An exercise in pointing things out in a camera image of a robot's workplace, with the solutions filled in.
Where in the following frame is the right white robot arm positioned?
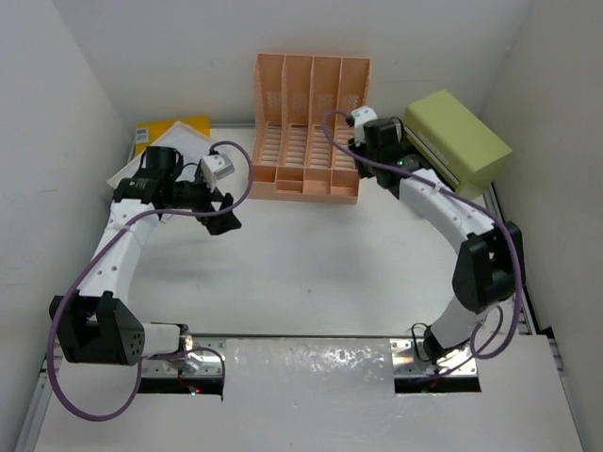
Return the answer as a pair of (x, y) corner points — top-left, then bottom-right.
(345, 106), (525, 364)

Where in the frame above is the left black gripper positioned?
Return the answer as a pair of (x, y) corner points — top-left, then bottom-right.
(165, 169), (239, 234)

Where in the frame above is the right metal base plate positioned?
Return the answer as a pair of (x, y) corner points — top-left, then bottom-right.
(390, 337), (479, 379)

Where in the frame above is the metal base plate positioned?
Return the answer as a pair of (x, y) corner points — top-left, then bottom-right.
(390, 337), (479, 379)
(142, 340), (226, 379)

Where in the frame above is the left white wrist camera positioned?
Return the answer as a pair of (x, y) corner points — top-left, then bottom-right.
(201, 153), (235, 183)

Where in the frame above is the yellow folder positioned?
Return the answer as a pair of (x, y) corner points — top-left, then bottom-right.
(134, 115), (211, 156)

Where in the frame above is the green drawer cabinet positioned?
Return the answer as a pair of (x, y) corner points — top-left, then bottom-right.
(402, 89), (513, 200)

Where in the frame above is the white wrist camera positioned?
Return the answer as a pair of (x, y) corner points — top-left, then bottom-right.
(201, 153), (235, 183)
(346, 105), (378, 146)

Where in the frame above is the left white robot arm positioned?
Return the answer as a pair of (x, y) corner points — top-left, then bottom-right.
(49, 146), (241, 365)

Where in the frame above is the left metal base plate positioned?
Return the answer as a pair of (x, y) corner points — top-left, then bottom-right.
(142, 340), (226, 379)

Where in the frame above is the clear mesh document pouch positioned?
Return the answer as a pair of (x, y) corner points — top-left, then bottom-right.
(106, 120), (213, 222)

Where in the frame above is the pink desktop file organizer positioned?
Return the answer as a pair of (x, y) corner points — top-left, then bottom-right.
(251, 54), (371, 205)

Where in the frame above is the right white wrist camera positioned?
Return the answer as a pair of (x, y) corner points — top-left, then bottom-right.
(346, 105), (378, 146)

